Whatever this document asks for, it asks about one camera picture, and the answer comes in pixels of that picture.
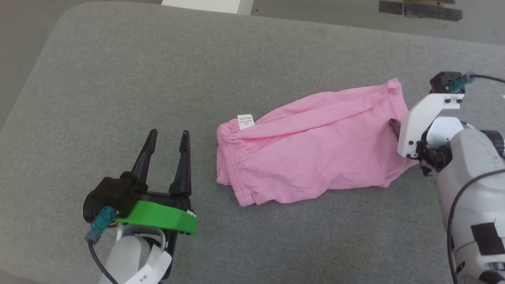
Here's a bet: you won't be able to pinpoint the teal camera connector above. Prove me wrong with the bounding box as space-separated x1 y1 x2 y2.
85 206 118 243
449 73 476 90

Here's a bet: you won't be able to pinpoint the white box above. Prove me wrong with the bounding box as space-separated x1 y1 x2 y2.
161 0 255 15

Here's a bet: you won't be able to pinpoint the grey fabric sofa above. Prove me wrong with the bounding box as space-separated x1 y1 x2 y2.
0 0 505 284

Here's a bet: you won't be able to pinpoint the teal right camera connector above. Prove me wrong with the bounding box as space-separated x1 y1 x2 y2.
449 73 476 90

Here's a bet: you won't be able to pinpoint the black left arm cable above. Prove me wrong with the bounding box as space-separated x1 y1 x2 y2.
88 240 119 284

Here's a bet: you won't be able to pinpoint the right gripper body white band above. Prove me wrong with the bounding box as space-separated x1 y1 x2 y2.
397 93 465 176

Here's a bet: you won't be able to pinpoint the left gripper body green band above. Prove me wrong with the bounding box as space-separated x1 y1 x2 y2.
116 191 198 236

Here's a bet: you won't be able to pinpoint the pink shorts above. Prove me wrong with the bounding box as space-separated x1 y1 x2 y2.
216 78 419 207

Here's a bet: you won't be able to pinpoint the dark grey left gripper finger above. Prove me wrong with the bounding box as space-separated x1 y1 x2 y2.
130 129 158 186
169 131 193 198

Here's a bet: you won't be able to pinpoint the teal left camera connector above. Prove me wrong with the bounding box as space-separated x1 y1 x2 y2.
85 206 118 243

